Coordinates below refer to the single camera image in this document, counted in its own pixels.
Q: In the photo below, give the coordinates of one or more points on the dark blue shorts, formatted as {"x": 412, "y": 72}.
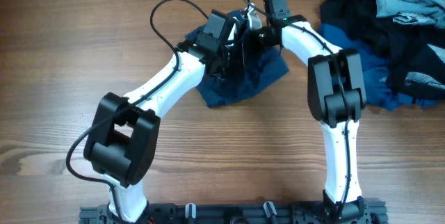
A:
{"x": 262, "y": 66}

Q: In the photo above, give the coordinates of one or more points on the black garment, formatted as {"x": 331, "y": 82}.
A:
{"x": 414, "y": 67}

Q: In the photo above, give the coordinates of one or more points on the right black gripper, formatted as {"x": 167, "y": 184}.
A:
{"x": 250, "y": 29}

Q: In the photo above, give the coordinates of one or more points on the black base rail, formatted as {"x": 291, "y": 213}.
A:
{"x": 375, "y": 211}

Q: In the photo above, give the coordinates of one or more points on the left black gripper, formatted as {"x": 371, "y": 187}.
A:
{"x": 224, "y": 61}

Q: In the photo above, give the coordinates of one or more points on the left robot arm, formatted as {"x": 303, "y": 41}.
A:
{"x": 121, "y": 142}

